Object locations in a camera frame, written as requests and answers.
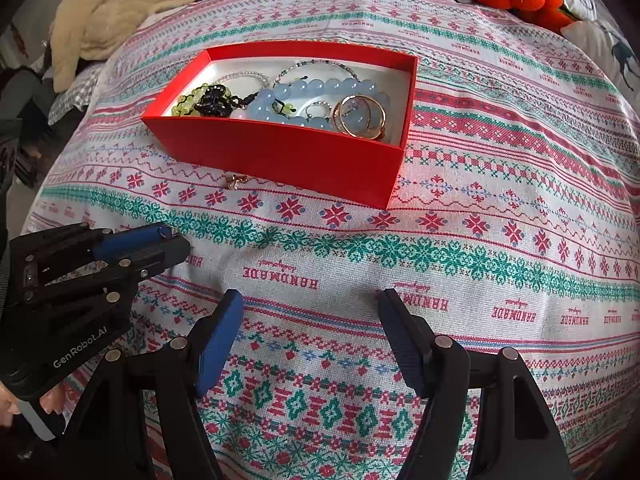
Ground thin multicolour bead bracelet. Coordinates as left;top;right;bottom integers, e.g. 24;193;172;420
274;59;361;86

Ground patterned knit-print tablecloth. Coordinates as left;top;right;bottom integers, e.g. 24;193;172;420
22;0;640;480

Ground beige fleece blanket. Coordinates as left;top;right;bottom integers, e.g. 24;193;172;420
50;0;201;91

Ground grey checked cloth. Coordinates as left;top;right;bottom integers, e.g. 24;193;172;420
47;60;101;126

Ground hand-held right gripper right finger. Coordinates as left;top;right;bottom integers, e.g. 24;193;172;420
377;288;576;480

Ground gold bangles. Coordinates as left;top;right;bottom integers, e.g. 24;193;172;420
332;95;388;140

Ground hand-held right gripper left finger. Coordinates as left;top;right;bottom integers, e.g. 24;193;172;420
52;289;245;480

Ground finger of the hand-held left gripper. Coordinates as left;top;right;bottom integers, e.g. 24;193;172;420
37;237;192;311
92;224;173;261

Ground clear crystal bead bracelet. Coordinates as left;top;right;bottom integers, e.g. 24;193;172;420
215;71;273;91

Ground person's left hand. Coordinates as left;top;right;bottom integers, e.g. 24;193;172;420
0;386;68;428

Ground red cardboard box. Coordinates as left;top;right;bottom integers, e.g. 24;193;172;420
141;41;418;209

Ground black hair claw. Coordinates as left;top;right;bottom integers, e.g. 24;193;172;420
195;87;246;118

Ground blue bead bracelet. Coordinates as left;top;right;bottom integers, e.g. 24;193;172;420
247;77;376;128

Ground green bead bracelet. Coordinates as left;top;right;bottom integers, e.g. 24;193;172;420
172;85;221;117

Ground deer print pillow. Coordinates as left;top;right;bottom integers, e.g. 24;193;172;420
562;0;640;106

